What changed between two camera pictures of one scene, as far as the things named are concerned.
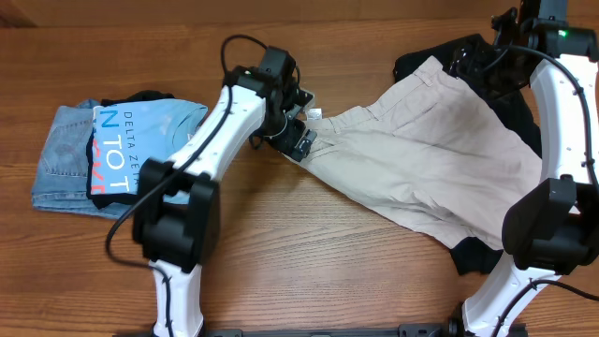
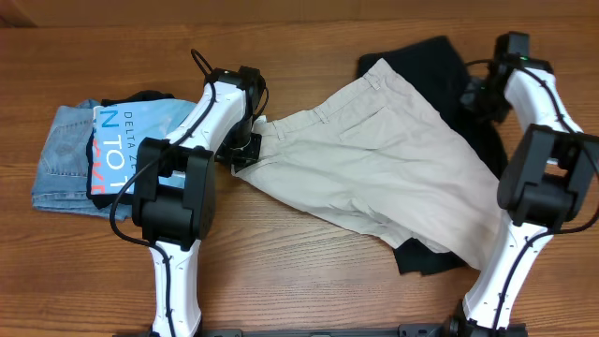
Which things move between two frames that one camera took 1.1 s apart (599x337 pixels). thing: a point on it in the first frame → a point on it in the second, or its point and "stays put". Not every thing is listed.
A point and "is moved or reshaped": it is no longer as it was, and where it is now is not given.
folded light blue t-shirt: x=126 y=134 stays put
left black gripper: x=287 y=141 → x=253 y=152
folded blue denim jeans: x=60 y=183 stays put
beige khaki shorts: x=436 y=153 is moved or reshaped
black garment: x=471 y=65 is moved or reshaped
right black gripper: x=478 y=62 → x=474 y=99
